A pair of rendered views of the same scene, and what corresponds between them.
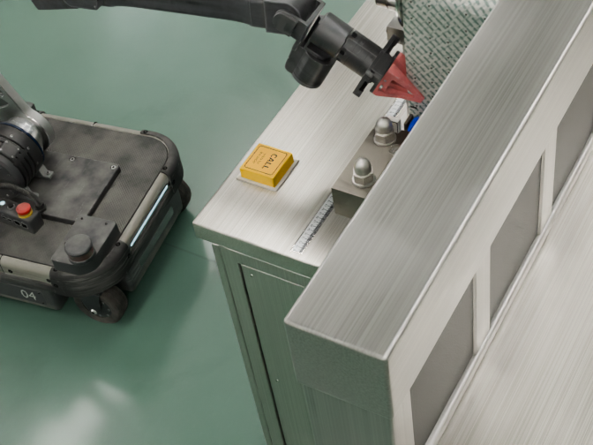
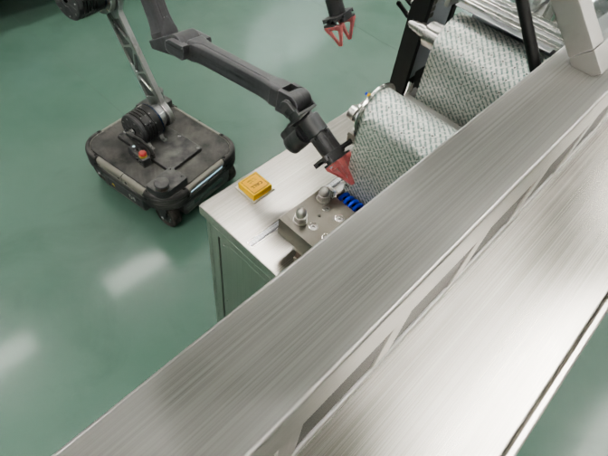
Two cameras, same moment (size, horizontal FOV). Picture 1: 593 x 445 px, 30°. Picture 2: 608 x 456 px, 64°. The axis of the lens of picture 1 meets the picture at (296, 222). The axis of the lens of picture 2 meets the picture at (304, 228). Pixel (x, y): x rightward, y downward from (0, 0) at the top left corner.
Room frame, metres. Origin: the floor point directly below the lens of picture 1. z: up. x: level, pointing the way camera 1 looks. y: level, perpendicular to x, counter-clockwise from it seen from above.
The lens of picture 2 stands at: (0.46, -0.13, 1.97)
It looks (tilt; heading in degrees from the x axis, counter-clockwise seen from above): 52 degrees down; 0
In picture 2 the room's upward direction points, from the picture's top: 9 degrees clockwise
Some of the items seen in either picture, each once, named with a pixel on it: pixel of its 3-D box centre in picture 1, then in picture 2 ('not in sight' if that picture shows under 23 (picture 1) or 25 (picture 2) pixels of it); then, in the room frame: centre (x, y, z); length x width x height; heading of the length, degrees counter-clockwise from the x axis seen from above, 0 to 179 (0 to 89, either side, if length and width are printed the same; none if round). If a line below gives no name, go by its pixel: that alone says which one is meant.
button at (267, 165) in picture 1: (266, 164); (254, 185); (1.40, 0.03, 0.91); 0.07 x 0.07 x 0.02; 53
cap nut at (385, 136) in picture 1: (384, 128); (324, 193); (1.29, -0.16, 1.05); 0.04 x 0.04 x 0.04
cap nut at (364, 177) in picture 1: (363, 169); (300, 214); (1.20, -0.12, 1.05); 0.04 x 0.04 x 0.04
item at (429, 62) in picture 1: (476, 95); (384, 194); (1.26, -0.31, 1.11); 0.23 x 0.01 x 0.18; 53
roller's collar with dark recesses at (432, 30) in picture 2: not in sight; (438, 38); (1.60, -0.38, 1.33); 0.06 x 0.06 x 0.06; 53
